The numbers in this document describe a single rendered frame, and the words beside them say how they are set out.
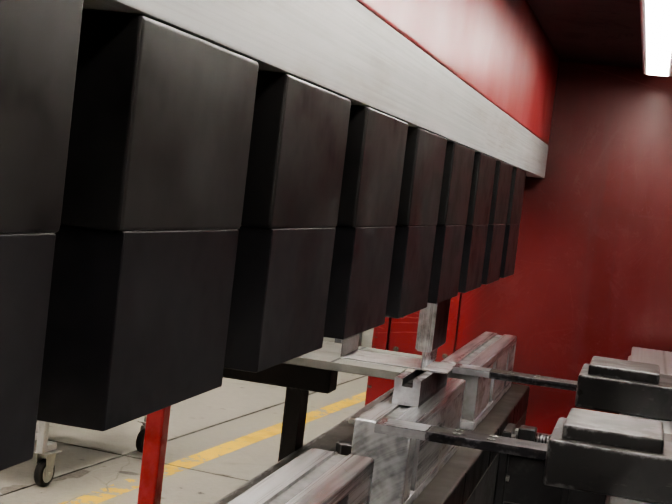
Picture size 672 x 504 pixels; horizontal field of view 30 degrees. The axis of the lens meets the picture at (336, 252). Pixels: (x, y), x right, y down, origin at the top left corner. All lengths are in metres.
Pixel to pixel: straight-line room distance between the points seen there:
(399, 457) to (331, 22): 0.64
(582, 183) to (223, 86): 1.80
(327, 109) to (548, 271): 1.62
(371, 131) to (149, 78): 0.40
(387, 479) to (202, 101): 0.80
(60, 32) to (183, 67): 0.11
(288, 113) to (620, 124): 1.70
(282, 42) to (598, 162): 1.72
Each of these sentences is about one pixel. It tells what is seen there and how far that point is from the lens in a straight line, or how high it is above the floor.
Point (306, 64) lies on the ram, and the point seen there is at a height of 1.27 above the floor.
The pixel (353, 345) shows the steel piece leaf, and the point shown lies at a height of 1.01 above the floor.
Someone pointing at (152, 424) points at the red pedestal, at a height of 0.51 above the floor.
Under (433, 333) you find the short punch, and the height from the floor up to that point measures 1.05.
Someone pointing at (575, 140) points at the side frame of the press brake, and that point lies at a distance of 2.36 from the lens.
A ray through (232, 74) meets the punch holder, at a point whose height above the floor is 1.25.
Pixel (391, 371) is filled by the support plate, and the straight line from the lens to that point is 1.45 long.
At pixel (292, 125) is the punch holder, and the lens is 0.70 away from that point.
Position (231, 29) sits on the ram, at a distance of 0.59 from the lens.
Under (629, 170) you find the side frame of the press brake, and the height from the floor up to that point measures 1.29.
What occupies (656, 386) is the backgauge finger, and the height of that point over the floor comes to 1.02.
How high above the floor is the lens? 1.20
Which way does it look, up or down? 3 degrees down
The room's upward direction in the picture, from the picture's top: 7 degrees clockwise
